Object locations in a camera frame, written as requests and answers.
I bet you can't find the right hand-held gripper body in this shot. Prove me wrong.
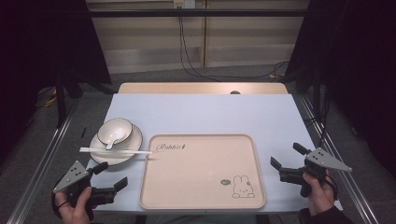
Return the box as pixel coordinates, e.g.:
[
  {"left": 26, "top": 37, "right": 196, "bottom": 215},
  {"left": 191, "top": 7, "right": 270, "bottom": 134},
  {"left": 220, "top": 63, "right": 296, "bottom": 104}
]
[{"left": 278, "top": 147, "right": 353, "bottom": 199}]

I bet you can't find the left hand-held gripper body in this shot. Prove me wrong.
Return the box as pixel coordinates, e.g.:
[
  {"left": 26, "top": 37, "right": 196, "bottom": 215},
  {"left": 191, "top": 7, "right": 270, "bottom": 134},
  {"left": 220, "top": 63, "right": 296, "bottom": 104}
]
[{"left": 52, "top": 160, "right": 119, "bottom": 221}]

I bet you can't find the person's right hand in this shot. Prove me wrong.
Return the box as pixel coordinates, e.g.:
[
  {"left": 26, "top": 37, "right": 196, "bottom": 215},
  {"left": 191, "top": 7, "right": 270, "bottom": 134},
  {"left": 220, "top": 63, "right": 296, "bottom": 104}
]
[{"left": 303, "top": 172, "right": 336, "bottom": 217}]

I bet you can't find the person's left hand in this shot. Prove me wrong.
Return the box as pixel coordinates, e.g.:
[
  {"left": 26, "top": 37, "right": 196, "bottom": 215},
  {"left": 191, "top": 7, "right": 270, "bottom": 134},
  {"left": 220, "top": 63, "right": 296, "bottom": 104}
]
[{"left": 55, "top": 186, "right": 94, "bottom": 224}]

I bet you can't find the white chopstick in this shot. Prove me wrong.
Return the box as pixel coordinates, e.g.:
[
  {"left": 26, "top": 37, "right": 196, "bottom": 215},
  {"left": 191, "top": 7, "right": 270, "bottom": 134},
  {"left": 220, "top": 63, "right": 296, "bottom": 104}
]
[
  {"left": 79, "top": 149, "right": 153, "bottom": 156},
  {"left": 78, "top": 147, "right": 153, "bottom": 154}
]

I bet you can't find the white ceramic spoon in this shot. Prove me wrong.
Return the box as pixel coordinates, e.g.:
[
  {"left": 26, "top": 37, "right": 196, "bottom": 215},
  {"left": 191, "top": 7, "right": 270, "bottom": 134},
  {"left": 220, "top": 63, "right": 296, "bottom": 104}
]
[{"left": 105, "top": 128, "right": 127, "bottom": 151}]

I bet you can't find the white black-rimmed plate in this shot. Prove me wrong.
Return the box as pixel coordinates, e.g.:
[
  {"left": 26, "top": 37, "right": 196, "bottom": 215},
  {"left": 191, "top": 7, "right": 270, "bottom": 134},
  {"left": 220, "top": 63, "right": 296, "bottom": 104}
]
[{"left": 89, "top": 123, "right": 144, "bottom": 166}]

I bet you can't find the white black-rimmed bowl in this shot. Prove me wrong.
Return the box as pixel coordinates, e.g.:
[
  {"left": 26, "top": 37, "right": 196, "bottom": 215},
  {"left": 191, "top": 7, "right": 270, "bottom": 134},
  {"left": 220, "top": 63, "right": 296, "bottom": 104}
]
[{"left": 96, "top": 117, "right": 134, "bottom": 147}]

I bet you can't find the beige rabbit print tray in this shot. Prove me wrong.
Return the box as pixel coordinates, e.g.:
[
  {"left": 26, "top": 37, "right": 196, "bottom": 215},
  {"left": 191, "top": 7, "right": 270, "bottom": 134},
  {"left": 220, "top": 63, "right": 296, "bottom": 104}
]
[{"left": 138, "top": 133, "right": 267, "bottom": 211}]

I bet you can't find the black metal stand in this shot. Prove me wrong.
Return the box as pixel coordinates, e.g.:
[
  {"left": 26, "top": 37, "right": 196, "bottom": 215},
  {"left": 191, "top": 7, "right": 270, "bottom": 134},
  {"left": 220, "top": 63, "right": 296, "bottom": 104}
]
[{"left": 55, "top": 69, "right": 69, "bottom": 127}]

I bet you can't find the light blue table mat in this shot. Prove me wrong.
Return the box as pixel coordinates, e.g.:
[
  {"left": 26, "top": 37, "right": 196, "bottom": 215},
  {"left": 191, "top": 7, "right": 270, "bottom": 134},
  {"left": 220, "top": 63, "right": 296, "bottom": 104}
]
[{"left": 88, "top": 92, "right": 344, "bottom": 216}]

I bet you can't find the black curtain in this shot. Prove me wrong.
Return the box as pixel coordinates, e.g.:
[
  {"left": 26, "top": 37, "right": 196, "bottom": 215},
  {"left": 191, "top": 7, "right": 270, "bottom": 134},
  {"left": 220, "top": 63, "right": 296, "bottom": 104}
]
[
  {"left": 0, "top": 0, "right": 112, "bottom": 162},
  {"left": 284, "top": 0, "right": 396, "bottom": 171}
]

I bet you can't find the wooden table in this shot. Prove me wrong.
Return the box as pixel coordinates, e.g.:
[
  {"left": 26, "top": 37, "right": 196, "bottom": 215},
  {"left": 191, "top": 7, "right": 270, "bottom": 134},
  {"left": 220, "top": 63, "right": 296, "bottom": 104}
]
[{"left": 118, "top": 81, "right": 290, "bottom": 95}]

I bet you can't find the aluminium floor rail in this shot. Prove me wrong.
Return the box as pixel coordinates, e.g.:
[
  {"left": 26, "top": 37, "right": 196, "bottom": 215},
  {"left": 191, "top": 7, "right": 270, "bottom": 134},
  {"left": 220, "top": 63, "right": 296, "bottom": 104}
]
[
  {"left": 298, "top": 95, "right": 380, "bottom": 224},
  {"left": 6, "top": 98, "right": 80, "bottom": 224}
]

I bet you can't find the yellow cable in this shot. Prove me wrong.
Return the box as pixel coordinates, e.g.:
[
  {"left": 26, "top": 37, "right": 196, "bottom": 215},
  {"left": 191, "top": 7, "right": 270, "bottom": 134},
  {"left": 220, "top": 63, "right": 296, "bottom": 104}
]
[{"left": 42, "top": 94, "right": 59, "bottom": 108}]

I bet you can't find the black hanging cable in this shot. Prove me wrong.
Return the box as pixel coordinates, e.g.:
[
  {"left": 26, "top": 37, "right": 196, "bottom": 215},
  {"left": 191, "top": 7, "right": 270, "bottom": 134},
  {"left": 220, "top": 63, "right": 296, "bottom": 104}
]
[{"left": 177, "top": 7, "right": 290, "bottom": 81}]

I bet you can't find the black horizontal frame bar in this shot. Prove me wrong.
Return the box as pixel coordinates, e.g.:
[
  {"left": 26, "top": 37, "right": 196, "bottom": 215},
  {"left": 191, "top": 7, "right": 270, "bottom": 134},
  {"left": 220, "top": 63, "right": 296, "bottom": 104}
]
[{"left": 88, "top": 8, "right": 310, "bottom": 19}]

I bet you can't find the white wall socket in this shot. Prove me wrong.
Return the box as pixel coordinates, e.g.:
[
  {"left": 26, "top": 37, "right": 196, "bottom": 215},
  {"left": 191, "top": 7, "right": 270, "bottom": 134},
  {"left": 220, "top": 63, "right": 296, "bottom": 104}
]
[{"left": 173, "top": 0, "right": 196, "bottom": 9}]

